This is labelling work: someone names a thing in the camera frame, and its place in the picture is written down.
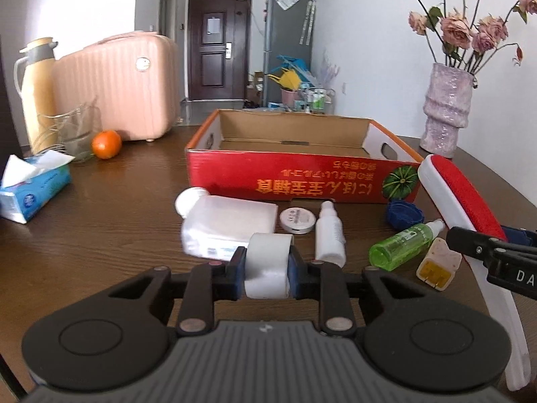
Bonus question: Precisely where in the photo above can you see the small white spray bottle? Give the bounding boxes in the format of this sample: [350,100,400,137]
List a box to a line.
[315,201,346,268]

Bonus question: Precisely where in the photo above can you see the white tape roll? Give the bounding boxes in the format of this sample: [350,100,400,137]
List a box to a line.
[244,233,294,299]

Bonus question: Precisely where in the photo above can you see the large white plastic bottle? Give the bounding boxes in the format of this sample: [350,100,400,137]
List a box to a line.
[175,186,278,261]

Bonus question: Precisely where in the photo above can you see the round white cosmetic tin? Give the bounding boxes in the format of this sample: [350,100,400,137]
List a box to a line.
[280,208,316,235]

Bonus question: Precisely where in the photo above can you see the beige yellow small box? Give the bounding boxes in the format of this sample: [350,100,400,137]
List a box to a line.
[416,237,462,291]

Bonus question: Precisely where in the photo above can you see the red white lint brush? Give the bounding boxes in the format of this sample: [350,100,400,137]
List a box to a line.
[418,155,536,391]

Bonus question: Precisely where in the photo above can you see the green spray bottle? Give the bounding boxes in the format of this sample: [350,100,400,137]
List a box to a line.
[369,219,446,271]

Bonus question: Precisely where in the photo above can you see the blue bottle cap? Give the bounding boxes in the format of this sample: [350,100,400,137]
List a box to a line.
[385,200,424,232]

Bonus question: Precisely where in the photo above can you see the red cardboard box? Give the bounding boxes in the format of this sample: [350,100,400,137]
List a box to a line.
[186,109,423,204]

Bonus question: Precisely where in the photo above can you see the pink textured vase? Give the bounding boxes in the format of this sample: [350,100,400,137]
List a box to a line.
[420,63,476,158]

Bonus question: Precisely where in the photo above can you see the orange fruit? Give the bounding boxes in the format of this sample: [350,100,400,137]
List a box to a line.
[91,130,122,160]

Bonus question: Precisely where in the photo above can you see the clear glass cup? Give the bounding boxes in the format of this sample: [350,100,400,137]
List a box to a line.
[54,100,102,162]

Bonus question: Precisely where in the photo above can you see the blue tissue pack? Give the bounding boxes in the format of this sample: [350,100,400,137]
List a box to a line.
[0,150,75,224]

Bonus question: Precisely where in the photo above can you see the pink suitcase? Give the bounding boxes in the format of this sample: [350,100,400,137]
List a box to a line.
[53,31,180,141]

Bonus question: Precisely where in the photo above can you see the dried pink roses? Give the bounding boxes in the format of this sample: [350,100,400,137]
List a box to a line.
[408,0,536,81]

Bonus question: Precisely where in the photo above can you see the dark brown door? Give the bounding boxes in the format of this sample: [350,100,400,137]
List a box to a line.
[188,0,251,101]

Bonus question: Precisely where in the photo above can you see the grey refrigerator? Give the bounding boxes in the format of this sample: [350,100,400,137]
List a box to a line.
[262,0,312,106]

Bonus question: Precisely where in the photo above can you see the yellow thermos jug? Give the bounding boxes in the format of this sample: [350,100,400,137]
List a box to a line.
[14,37,57,155]

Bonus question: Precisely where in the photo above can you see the wire storage cart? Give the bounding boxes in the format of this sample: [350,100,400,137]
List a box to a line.
[292,88,336,116]

